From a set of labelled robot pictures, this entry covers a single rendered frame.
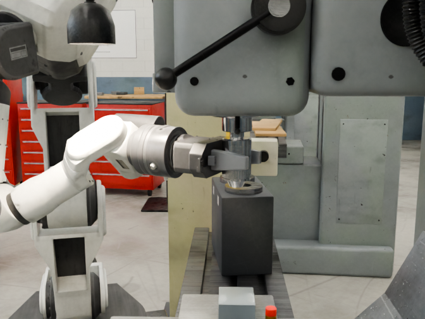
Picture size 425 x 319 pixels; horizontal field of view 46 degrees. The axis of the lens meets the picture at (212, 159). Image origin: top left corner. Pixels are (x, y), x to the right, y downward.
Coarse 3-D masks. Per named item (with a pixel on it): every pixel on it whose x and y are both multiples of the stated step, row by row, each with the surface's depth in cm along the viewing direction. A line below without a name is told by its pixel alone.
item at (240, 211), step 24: (216, 192) 122; (240, 192) 114; (264, 192) 117; (216, 216) 123; (240, 216) 114; (264, 216) 114; (216, 240) 124; (240, 240) 115; (264, 240) 115; (240, 264) 116; (264, 264) 116
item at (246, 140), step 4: (228, 136) 82; (244, 136) 82; (224, 140) 79; (228, 140) 78; (232, 140) 78; (236, 140) 78; (240, 140) 78; (244, 140) 78; (248, 140) 78; (224, 144) 79; (228, 144) 78; (232, 144) 78; (236, 144) 78; (240, 144) 78; (244, 144) 78; (248, 144) 79
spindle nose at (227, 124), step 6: (222, 120) 79; (228, 120) 78; (234, 120) 77; (240, 120) 77; (246, 120) 78; (222, 126) 79; (228, 126) 78; (234, 126) 77; (240, 126) 77; (246, 126) 78
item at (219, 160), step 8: (216, 152) 78; (224, 152) 78; (208, 160) 79; (216, 160) 79; (224, 160) 78; (232, 160) 77; (240, 160) 77; (248, 160) 77; (216, 168) 79; (224, 168) 78; (232, 168) 78; (240, 168) 77; (248, 168) 77
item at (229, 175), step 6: (222, 144) 80; (222, 150) 80; (228, 150) 78; (234, 150) 78; (240, 150) 78; (246, 150) 78; (222, 174) 81; (228, 174) 79; (234, 174) 79; (240, 174) 79; (246, 174) 79; (228, 180) 79; (234, 180) 79; (240, 180) 79; (246, 180) 79
